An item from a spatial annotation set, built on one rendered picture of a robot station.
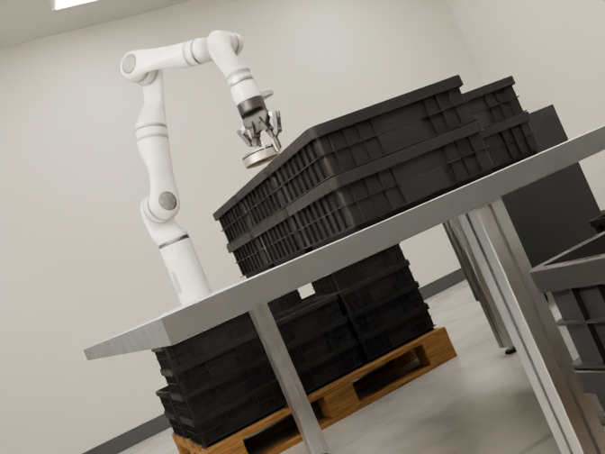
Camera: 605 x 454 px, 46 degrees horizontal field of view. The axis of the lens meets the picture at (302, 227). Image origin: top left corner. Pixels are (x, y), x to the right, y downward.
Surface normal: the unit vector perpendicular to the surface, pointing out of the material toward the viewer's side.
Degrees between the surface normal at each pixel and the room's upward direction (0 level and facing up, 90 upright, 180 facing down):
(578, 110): 90
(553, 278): 90
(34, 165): 90
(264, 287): 90
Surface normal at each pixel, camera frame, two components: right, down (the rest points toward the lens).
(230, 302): 0.35, -0.18
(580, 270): -0.85, 0.35
